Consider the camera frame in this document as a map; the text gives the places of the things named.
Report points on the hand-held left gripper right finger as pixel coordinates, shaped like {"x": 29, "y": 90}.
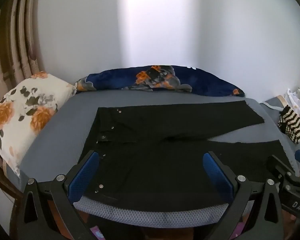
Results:
{"x": 217, "y": 177}

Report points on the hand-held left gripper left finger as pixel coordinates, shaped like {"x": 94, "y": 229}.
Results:
{"x": 86, "y": 172}

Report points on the black pants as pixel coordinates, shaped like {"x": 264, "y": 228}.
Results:
{"x": 152, "y": 167}

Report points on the person's right hand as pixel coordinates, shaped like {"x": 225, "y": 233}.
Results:
{"x": 291, "y": 217}

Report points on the black white striped knit cloth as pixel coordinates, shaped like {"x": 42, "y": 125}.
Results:
{"x": 291, "y": 125}

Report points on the grey mesh bed mattress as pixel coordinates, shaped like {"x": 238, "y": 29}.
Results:
{"x": 72, "y": 120}

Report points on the grey piped cushion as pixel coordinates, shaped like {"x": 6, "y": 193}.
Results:
{"x": 272, "y": 102}

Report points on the person's purple top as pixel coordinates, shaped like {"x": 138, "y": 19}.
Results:
{"x": 97, "y": 233}

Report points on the white floral pillow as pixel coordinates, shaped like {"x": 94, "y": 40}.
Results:
{"x": 22, "y": 110}

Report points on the navy floral blanket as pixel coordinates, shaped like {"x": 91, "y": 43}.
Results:
{"x": 202, "y": 82}

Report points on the beige curtain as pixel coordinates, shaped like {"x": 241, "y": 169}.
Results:
{"x": 17, "y": 42}

